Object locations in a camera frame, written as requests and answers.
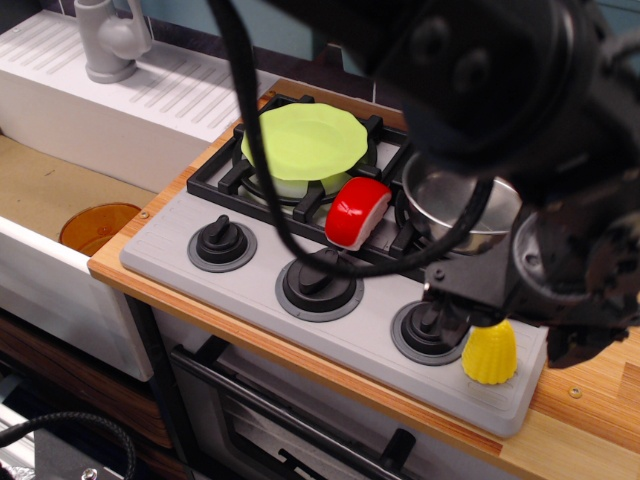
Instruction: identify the red and white toy sushi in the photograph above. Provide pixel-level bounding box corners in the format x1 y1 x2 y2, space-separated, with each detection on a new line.
324 177 392 251

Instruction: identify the grey toy faucet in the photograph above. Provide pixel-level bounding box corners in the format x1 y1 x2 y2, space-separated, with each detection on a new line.
74 0 152 84

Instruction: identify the grey toy stove top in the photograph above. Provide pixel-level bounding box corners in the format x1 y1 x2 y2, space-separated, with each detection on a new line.
118 93 551 440

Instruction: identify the light green plastic plate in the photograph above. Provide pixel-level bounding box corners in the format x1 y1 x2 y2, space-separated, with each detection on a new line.
260 103 368 181

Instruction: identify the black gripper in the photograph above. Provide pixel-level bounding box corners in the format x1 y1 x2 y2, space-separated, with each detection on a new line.
423 199 639 369

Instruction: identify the yellow plastic corn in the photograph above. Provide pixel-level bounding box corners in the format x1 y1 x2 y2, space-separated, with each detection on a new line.
461 320 517 385

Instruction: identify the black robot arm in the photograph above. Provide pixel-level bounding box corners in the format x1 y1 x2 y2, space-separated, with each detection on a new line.
279 1 639 368

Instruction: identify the black burner grate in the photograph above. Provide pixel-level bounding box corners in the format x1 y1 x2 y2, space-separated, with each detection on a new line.
187 114 433 264

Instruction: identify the middle black stove knob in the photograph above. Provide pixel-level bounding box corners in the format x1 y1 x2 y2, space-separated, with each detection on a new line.
275 260 364 323

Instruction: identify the toy oven door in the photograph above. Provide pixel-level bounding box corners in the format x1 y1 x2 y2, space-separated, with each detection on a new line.
168 334 451 480

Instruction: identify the black stove knob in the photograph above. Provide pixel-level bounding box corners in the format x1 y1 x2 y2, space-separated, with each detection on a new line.
391 301 470 367
275 260 364 323
187 215 257 273

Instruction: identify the right black stove knob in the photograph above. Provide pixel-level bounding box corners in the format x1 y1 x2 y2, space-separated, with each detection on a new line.
391 301 470 367

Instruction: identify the black braided cable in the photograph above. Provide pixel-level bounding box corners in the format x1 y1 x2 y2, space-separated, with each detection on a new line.
0 410 137 480

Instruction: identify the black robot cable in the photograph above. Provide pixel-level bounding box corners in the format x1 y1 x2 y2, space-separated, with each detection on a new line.
207 0 496 279

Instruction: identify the stainless steel pot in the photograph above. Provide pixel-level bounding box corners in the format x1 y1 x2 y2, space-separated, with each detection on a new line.
401 154 521 255

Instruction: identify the left black stove knob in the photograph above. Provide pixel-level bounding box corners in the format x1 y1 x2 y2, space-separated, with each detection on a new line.
187 215 257 273

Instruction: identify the white toy sink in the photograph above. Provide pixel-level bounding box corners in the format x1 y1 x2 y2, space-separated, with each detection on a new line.
0 9 281 384

